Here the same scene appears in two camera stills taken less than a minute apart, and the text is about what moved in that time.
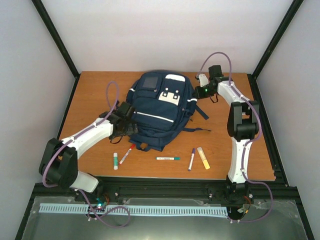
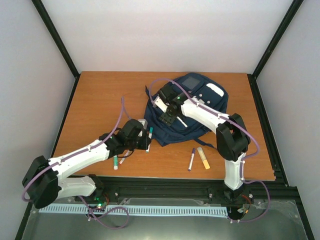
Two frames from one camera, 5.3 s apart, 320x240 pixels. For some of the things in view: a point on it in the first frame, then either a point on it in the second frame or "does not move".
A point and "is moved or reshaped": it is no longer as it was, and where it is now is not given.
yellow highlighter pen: [203, 158] does not move
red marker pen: [127, 154] does not move
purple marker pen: [191, 160] does not move
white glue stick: [115, 161] does not move
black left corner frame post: [56, 38] does not move
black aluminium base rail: [180, 188] does not move
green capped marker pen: [164, 158] → [151, 133]
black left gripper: [133, 128] → [146, 142]
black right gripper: [200, 94] → [168, 120]
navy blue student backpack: [164, 104] is moved or reshaped
